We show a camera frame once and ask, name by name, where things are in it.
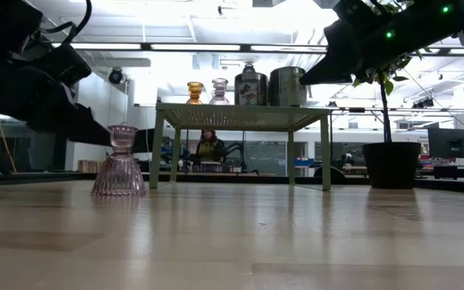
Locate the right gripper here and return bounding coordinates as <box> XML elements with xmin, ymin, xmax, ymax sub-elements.
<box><xmin>299</xmin><ymin>0</ymin><xmax>435</xmax><ymax>86</ymax></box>

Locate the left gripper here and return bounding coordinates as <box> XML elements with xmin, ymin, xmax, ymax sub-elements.
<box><xmin>0</xmin><ymin>42</ymin><xmax>113</xmax><ymax>147</ymax></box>

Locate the silver candle tin scented label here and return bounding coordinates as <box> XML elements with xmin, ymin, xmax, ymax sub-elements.
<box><xmin>268</xmin><ymin>65</ymin><xmax>309</xmax><ymax>108</ymax></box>

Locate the silver candle tin floral label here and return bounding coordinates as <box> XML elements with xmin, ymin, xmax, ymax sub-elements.
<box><xmin>233</xmin><ymin>72</ymin><xmax>270</xmax><ymax>107</ymax></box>

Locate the amber glass candlestick holder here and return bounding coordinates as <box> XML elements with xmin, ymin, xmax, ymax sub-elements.
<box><xmin>185</xmin><ymin>81</ymin><xmax>205</xmax><ymax>106</ymax></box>

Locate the pink glass candlestick holder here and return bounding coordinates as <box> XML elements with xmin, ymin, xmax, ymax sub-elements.
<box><xmin>90</xmin><ymin>124</ymin><xmax>147</xmax><ymax>197</ymax></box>
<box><xmin>208</xmin><ymin>77</ymin><xmax>231</xmax><ymax>106</ymax></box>

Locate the wooden crate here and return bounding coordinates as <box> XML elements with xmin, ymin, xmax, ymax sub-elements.
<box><xmin>77</xmin><ymin>159</ymin><xmax>106</xmax><ymax>174</ymax></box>

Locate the green potted plant black pot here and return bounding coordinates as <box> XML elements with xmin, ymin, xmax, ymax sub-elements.
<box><xmin>351</xmin><ymin>0</ymin><xmax>433</xmax><ymax>191</ymax></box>

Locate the green perforated metal stand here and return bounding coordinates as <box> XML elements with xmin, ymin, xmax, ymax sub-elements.
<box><xmin>148</xmin><ymin>101</ymin><xmax>334</xmax><ymax>193</ymax></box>

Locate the person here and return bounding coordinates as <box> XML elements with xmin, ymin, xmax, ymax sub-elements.
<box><xmin>193</xmin><ymin>129</ymin><xmax>228</xmax><ymax>165</ymax></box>

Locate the black computer monitor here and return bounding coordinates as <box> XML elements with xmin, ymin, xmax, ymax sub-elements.
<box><xmin>427</xmin><ymin>127</ymin><xmax>464</xmax><ymax>160</ymax></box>

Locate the overhead light bar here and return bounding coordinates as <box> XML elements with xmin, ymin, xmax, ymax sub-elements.
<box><xmin>70</xmin><ymin>41</ymin><xmax>464</xmax><ymax>56</ymax></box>

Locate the black metal table frame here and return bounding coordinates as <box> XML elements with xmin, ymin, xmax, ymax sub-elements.
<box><xmin>0</xmin><ymin>172</ymin><xmax>464</xmax><ymax>195</ymax></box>

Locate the yellow cable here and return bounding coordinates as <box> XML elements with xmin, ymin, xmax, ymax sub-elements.
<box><xmin>0</xmin><ymin>119</ymin><xmax>18</xmax><ymax>174</ymax></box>

